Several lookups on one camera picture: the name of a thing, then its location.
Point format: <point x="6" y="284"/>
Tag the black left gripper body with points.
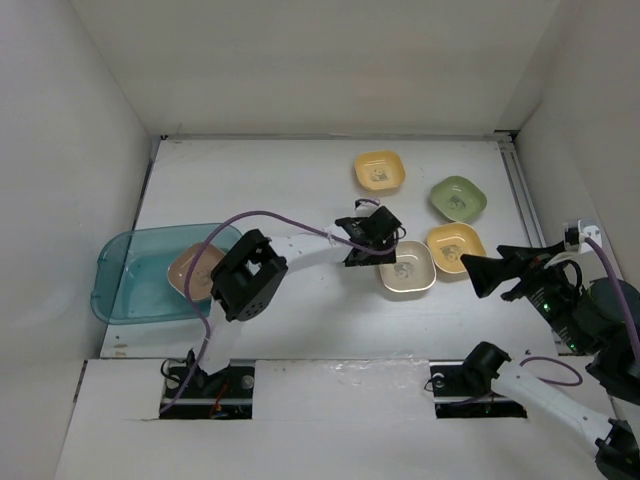
<point x="379" y="246"/>

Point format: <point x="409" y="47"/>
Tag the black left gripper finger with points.
<point x="382" y="259"/>
<point x="356" y="258"/>

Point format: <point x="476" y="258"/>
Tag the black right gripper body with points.
<point x="551" y="294"/>

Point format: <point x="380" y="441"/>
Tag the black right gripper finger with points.
<point x="487" y="274"/>
<point x="525" y="256"/>

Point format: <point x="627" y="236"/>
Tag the yellow panda plate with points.
<point x="449" y="242"/>
<point x="379" y="170"/>

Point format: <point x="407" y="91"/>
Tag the brown panda plate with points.
<point x="200" y="283"/>

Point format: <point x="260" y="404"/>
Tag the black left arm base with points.
<point x="225" y="395"/>

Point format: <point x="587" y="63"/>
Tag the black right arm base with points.
<point x="461" y="389"/>

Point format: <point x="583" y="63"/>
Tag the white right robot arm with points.
<point x="612" y="444"/>

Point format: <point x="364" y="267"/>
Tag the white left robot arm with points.
<point x="247" y="278"/>

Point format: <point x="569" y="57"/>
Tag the teal transparent plastic bin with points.
<point x="131" y="284"/>

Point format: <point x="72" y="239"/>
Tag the green panda plate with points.
<point x="458" y="199"/>

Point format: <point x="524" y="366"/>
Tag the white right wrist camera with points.
<point x="579" y="234"/>

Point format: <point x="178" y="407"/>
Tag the aluminium rail frame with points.
<point x="312" y="179"/>

